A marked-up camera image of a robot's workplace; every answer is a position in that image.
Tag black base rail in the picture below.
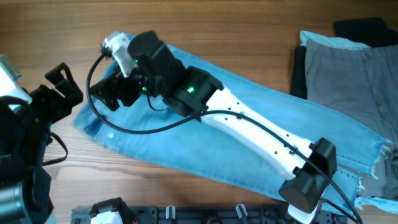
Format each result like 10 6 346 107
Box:
70 197 346 224

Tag light blue shirt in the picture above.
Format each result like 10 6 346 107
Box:
299 30 371 50

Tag grey trousers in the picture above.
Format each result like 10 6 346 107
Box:
305 40 397 200

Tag dark garment at back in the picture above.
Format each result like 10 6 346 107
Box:
333 17 397 47

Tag black garment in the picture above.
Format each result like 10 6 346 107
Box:
290 46 307 100

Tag light blue jeans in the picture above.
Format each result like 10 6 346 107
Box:
73 47 397 213

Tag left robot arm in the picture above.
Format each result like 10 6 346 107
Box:
1 62 83 223

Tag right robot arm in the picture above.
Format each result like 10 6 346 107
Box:
87 31 336 223

